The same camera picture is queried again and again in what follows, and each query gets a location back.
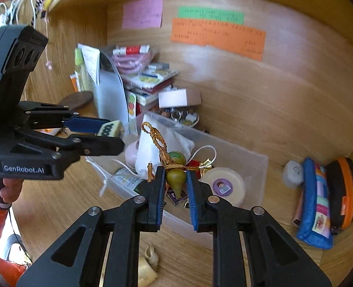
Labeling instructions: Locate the green gourd ornament gold cord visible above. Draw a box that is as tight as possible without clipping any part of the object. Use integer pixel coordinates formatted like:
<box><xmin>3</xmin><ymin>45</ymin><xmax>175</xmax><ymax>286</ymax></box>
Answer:
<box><xmin>141</xmin><ymin>122</ymin><xmax>201</xmax><ymax>200</ymax></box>

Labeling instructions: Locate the stack of cards and booklets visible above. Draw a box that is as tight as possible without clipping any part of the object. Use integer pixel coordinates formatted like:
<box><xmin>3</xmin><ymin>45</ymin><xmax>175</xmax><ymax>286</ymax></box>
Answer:
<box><xmin>121</xmin><ymin>62</ymin><xmax>180</xmax><ymax>108</ymax></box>

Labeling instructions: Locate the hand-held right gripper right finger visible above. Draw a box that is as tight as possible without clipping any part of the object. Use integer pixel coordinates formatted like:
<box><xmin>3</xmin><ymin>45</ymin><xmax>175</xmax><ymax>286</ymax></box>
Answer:
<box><xmin>186</xmin><ymin>170</ymin><xmax>332</xmax><ymax>287</ymax></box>

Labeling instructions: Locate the blue pencil case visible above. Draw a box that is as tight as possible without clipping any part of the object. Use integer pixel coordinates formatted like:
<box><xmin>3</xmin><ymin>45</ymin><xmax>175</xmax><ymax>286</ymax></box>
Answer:
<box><xmin>296</xmin><ymin>157</ymin><xmax>334</xmax><ymax>250</ymax></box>

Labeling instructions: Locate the cream claw-shaped object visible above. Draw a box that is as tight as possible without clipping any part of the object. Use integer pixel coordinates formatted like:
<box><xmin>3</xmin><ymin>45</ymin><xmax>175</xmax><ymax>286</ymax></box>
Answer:
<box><xmin>138</xmin><ymin>245</ymin><xmax>160</xmax><ymax>287</ymax></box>

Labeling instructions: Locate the clear plastic storage box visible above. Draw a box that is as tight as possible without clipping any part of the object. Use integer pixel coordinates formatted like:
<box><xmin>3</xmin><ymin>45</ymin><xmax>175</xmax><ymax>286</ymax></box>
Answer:
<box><xmin>85</xmin><ymin>111</ymin><xmax>269</xmax><ymax>250</ymax></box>

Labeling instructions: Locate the white printed paper slip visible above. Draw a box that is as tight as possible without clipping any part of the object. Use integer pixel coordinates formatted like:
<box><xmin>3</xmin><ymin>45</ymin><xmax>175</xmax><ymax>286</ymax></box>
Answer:
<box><xmin>78</xmin><ymin>43</ymin><xmax>101</xmax><ymax>86</ymax></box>

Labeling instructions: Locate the green paper note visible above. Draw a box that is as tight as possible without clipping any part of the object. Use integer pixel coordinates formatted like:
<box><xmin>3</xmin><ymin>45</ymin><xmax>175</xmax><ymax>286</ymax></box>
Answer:
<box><xmin>177</xmin><ymin>6</ymin><xmax>245</xmax><ymax>25</ymax></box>

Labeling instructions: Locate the green white box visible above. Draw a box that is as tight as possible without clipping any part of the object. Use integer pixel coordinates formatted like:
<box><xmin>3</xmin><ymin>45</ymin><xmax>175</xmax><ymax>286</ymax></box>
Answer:
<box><xmin>74</xmin><ymin>48</ymin><xmax>88</xmax><ymax>92</ymax></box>

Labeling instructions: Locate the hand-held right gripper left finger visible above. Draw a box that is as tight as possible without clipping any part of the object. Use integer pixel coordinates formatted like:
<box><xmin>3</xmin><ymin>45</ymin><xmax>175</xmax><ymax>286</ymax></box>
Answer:
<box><xmin>17</xmin><ymin>165</ymin><xmax>168</xmax><ymax>287</ymax></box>

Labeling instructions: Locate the white translucent sheet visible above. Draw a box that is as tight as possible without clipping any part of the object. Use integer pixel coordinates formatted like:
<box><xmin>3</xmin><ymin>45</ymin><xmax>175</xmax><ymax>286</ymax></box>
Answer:
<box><xmin>93</xmin><ymin>52</ymin><xmax>130</xmax><ymax>136</ymax></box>

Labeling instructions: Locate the glass bowl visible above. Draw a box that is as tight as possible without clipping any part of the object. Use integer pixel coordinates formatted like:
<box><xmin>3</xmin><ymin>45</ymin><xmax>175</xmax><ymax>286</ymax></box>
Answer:
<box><xmin>160</xmin><ymin>106</ymin><xmax>200</xmax><ymax>128</ymax></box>

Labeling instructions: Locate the wooden desk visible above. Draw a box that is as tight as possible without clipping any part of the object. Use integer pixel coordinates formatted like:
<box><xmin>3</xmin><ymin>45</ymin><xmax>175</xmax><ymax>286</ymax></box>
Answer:
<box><xmin>11</xmin><ymin>102</ymin><xmax>353</xmax><ymax>287</ymax></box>

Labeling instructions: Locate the green red round ornament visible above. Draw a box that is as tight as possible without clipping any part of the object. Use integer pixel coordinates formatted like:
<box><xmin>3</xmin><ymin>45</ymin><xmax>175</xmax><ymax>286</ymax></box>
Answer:
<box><xmin>167</xmin><ymin>151</ymin><xmax>187</xmax><ymax>167</ymax></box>

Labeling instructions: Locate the striped eraser block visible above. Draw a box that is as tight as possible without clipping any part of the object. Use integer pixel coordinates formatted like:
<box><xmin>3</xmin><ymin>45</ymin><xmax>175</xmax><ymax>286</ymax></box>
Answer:
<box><xmin>100</xmin><ymin>120</ymin><xmax>125</xmax><ymax>137</ymax></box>

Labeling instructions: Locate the person's left hand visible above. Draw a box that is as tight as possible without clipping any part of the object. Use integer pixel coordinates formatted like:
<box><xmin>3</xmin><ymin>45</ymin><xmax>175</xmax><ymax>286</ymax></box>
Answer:
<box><xmin>0</xmin><ymin>178</ymin><xmax>24</xmax><ymax>204</ymax></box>

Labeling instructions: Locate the black orange zip pouch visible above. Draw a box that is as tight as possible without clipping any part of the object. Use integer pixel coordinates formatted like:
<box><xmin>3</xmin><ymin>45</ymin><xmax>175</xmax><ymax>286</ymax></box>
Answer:
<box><xmin>326</xmin><ymin>157</ymin><xmax>353</xmax><ymax>236</ymax></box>

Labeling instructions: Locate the brown ceramic pot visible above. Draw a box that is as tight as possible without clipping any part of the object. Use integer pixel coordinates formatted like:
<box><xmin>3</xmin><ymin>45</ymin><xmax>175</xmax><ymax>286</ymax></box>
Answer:
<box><xmin>59</xmin><ymin>91</ymin><xmax>94</xmax><ymax>114</ymax></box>

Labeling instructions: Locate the black white braided cable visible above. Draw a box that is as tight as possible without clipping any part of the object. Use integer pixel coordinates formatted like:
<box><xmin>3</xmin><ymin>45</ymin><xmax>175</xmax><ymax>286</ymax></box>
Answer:
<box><xmin>30</xmin><ymin>0</ymin><xmax>46</xmax><ymax>19</ymax></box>

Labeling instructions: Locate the fruit print box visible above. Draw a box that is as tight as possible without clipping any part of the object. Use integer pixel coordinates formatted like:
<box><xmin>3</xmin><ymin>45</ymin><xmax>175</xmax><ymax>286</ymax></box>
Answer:
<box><xmin>126</xmin><ymin>91</ymin><xmax>138</xmax><ymax>122</ymax></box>

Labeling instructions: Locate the white round small case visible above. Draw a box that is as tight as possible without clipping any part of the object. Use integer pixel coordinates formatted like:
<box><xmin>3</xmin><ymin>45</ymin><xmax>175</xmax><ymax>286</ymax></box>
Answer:
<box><xmin>282</xmin><ymin>160</ymin><xmax>304</xmax><ymax>189</ymax></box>

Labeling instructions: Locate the dark purple small box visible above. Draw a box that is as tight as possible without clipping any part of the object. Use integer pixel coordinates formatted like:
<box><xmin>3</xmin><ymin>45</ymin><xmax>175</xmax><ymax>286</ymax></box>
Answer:
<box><xmin>167</xmin><ymin>190</ymin><xmax>189</xmax><ymax>207</ymax></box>

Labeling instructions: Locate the pink round object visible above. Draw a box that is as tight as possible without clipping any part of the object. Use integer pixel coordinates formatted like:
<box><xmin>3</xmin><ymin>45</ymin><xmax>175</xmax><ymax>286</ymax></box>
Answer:
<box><xmin>125</xmin><ymin>142</ymin><xmax>141</xmax><ymax>168</ymax></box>

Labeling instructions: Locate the white cardboard box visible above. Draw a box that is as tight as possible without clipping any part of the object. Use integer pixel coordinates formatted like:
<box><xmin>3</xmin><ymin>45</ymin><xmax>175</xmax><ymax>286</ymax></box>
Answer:
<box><xmin>158</xmin><ymin>88</ymin><xmax>202</xmax><ymax>109</ymax></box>

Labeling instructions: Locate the round plastic container purple label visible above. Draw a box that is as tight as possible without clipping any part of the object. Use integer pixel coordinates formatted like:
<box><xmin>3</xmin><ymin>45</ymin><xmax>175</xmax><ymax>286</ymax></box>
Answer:
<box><xmin>200</xmin><ymin>167</ymin><xmax>246</xmax><ymax>208</ymax></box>

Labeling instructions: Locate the white drawstring pouch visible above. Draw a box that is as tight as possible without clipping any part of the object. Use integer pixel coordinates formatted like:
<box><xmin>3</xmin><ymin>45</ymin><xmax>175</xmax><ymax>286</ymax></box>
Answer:
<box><xmin>87</xmin><ymin>126</ymin><xmax>217</xmax><ymax>198</ymax></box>

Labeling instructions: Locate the red pink packet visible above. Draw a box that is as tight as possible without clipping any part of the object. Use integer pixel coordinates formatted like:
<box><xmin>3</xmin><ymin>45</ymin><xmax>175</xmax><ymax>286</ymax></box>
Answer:
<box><xmin>112</xmin><ymin>44</ymin><xmax>158</xmax><ymax>75</ymax></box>

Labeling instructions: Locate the yellow printed tube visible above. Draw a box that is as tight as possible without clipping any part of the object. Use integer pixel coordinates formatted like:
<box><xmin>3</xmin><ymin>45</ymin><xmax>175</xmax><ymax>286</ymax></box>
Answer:
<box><xmin>111</xmin><ymin>167</ymin><xmax>145</xmax><ymax>196</ymax></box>

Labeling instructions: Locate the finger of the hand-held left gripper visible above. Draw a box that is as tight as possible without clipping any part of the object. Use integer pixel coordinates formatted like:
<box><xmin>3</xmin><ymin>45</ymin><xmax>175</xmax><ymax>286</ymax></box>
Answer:
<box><xmin>18</xmin><ymin>101</ymin><xmax>111</xmax><ymax>137</ymax></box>
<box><xmin>15</xmin><ymin>128</ymin><xmax>126</xmax><ymax>156</ymax></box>

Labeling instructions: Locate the orange paper note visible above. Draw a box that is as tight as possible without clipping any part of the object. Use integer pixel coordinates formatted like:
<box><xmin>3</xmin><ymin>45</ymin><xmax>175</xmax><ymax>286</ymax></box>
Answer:
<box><xmin>171</xmin><ymin>18</ymin><xmax>267</xmax><ymax>62</ymax></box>

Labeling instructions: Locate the pink paper note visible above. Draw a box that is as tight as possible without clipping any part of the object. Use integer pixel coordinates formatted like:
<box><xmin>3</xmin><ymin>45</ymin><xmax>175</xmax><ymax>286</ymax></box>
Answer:
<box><xmin>122</xmin><ymin>0</ymin><xmax>163</xmax><ymax>30</ymax></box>

